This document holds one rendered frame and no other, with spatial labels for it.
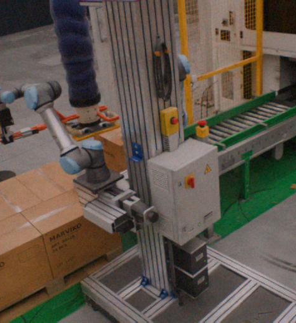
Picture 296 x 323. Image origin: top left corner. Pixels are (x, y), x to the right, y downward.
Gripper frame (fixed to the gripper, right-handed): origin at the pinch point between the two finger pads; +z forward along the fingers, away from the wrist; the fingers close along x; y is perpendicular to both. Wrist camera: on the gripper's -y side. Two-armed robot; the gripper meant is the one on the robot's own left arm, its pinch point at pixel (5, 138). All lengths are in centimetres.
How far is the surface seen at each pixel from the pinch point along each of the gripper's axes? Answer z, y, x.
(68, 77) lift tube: -29, 50, -2
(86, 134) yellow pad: 10, 52, -12
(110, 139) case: 25, 74, -1
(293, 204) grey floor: 120, 219, -51
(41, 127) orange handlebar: -0.9, 24.9, -2.2
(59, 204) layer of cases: 66, 26, 5
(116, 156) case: 36, 73, -9
